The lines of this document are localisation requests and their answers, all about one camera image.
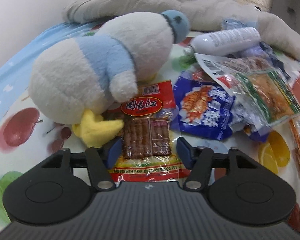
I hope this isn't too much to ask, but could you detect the red sausage snack packet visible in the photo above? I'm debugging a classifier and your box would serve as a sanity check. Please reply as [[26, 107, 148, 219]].
[[103, 80, 189, 183]]

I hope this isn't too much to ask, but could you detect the blue spicy snack bag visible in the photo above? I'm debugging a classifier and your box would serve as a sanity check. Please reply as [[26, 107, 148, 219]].
[[173, 70, 269, 142]]

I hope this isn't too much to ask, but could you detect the green bean cartilage snack packet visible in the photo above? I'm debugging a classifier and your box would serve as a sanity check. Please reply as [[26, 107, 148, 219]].
[[235, 70, 300, 126]]

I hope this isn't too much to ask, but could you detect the fruit print tablecloth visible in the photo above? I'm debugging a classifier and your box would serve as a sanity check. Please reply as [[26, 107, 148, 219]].
[[0, 22, 300, 231]]

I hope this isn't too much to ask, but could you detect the white blue plush penguin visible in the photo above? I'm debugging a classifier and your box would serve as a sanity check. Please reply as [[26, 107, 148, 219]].
[[28, 10, 190, 148]]

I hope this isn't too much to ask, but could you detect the clear barcode snack packet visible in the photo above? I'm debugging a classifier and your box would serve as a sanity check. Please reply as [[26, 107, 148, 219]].
[[194, 53, 274, 96]]

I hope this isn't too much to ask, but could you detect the white spray bottle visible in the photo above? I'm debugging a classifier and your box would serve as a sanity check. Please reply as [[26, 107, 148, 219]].
[[184, 27, 261, 56]]

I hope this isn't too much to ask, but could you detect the blue facial tissue pack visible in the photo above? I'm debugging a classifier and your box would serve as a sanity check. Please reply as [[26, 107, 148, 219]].
[[221, 18, 290, 80]]

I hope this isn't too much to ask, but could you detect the grey blanket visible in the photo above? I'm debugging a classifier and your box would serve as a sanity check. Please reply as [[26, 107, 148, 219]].
[[63, 0, 300, 61]]

